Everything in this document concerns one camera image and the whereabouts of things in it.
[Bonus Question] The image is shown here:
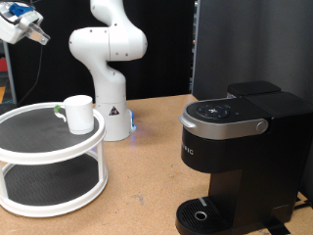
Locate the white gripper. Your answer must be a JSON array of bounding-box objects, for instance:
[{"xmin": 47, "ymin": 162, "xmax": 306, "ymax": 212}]
[{"xmin": 0, "ymin": 4, "xmax": 52, "ymax": 46}]

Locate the white mug green-taped handle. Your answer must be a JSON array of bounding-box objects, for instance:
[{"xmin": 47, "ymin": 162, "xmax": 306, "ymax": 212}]
[{"xmin": 53, "ymin": 94, "xmax": 96, "ymax": 135}]

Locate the Keurig lid silver handle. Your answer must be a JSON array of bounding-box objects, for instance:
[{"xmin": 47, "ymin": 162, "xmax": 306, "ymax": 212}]
[{"xmin": 178, "ymin": 97, "xmax": 272, "ymax": 141}]

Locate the black Keurig coffee machine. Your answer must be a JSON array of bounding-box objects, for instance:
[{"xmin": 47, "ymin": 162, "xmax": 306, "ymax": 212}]
[{"xmin": 175, "ymin": 80, "xmax": 313, "ymax": 235}]

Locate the white two-tier turntable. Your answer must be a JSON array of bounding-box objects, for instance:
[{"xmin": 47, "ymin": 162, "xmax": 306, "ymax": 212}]
[{"xmin": 0, "ymin": 101, "xmax": 110, "ymax": 218}]

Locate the black backdrop curtain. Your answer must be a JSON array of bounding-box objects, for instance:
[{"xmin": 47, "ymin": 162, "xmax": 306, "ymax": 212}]
[{"xmin": 0, "ymin": 0, "xmax": 197, "ymax": 106}]

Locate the grey metal shelf post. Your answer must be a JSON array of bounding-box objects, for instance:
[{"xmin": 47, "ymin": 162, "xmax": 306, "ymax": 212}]
[{"xmin": 2, "ymin": 41, "xmax": 18, "ymax": 104}]

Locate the grey metal frame strip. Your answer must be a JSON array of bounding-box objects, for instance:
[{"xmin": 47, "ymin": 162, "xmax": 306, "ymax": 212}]
[{"xmin": 189, "ymin": 0, "xmax": 200, "ymax": 96}]

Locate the black power cable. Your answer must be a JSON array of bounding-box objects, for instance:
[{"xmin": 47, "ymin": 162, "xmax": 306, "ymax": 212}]
[{"xmin": 292, "ymin": 195, "xmax": 313, "ymax": 211}]

